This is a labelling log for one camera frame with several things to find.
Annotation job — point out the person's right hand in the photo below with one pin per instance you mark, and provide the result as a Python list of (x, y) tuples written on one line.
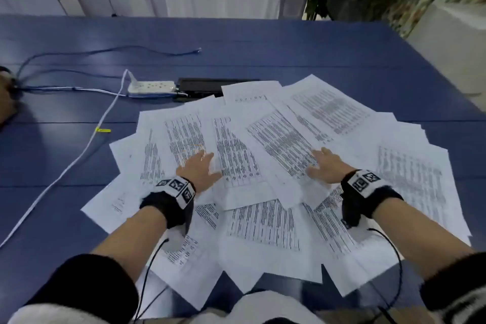
[(330, 170)]

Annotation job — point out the person's left hand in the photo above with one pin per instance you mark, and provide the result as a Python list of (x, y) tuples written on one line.
[(197, 172)]

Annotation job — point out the spread of white printed papers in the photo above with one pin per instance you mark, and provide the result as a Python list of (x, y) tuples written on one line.
[(265, 259)]

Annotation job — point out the person's left forearm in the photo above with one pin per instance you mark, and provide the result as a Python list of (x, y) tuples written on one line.
[(129, 240)]

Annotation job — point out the person's right forearm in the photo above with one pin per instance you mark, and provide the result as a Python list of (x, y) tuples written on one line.
[(414, 236)]

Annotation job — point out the white power strip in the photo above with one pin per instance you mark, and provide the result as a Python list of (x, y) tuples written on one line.
[(152, 87)]

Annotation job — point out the black fleece sleeve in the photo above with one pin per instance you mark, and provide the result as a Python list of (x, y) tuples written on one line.
[(83, 285), (455, 289)]

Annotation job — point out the white drawer cabinet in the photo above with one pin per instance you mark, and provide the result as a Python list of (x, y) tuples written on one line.
[(455, 50)]

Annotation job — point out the brown rounded object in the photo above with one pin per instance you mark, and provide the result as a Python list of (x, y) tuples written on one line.
[(5, 107)]

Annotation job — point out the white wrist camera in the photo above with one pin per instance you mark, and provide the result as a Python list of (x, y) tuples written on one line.
[(176, 242)]

